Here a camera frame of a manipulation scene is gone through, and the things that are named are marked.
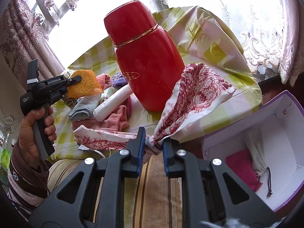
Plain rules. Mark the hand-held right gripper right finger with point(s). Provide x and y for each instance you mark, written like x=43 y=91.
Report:
x=166 y=156

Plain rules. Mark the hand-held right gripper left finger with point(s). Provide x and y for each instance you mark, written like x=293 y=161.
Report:
x=142 y=147

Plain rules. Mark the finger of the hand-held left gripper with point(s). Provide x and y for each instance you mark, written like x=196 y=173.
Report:
x=76 y=78
x=62 y=92

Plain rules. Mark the orange sponge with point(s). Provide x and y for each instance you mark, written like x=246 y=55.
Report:
x=87 y=85

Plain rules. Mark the light blue towel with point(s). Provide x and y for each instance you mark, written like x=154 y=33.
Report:
x=83 y=108

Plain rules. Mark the white tissue packet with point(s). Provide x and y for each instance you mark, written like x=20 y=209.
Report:
x=111 y=102

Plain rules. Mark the purple knitted sock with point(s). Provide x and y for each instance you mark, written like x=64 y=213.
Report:
x=118 y=80

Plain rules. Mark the white face mask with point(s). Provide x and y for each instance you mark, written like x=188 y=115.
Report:
x=86 y=150

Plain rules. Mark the red printed white cloth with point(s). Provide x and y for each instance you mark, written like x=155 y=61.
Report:
x=194 y=87

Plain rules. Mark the purple cardboard box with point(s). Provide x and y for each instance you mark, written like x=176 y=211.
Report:
x=280 y=128

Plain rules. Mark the person's left forearm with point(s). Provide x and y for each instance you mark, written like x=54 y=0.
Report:
x=26 y=182

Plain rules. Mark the person's left hand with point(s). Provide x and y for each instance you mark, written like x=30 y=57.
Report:
x=28 y=142

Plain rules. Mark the printed tin can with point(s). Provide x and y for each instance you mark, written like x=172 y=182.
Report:
x=70 y=101

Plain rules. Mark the striped brown sofa cushion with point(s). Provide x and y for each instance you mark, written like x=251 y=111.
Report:
x=152 y=194

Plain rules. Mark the mauve patterned curtain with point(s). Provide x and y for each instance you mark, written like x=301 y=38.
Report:
x=292 y=52
x=21 y=35

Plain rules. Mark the red thermos flask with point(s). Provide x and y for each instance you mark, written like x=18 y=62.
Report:
x=147 y=64

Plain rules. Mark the magenta towel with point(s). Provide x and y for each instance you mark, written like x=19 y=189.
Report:
x=239 y=168

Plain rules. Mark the green plastic bag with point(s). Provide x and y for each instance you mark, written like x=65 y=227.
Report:
x=4 y=161

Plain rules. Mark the green checkered plastic tablecloth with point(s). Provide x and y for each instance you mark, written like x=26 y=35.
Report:
x=213 y=59

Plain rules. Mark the dark marble window sill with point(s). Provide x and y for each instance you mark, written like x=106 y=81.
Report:
x=268 y=73

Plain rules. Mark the white lace curtain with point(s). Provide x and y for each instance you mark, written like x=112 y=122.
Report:
x=256 y=40

